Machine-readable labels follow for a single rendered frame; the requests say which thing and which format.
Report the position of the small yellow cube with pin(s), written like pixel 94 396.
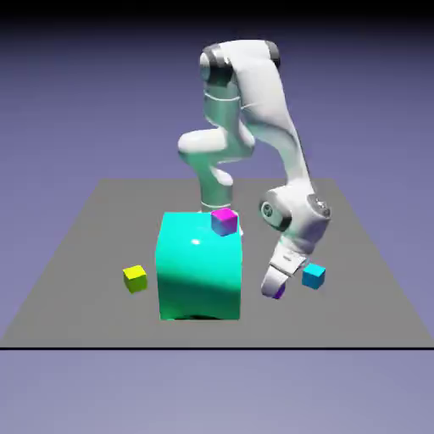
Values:
pixel 135 278

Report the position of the small blue cube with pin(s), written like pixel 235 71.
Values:
pixel 313 276

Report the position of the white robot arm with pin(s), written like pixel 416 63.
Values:
pixel 264 101

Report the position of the large turquoise box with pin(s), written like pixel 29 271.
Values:
pixel 198 271

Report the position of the small magenta cube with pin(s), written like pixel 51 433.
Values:
pixel 223 221

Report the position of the small purple cube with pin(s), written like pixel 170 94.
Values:
pixel 280 291

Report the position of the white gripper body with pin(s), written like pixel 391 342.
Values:
pixel 274 280

